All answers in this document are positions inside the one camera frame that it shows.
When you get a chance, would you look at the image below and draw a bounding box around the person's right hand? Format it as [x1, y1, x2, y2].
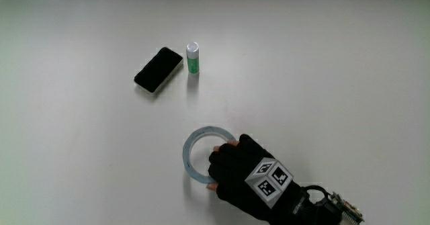
[206, 133, 312, 225]

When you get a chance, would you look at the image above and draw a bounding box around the clear tape ring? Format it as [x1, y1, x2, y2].
[182, 126, 238, 185]

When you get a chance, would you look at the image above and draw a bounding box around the green glue stick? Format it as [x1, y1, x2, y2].
[185, 42, 200, 75]

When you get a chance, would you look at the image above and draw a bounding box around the black whiteboard eraser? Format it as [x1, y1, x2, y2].
[133, 46, 185, 95]

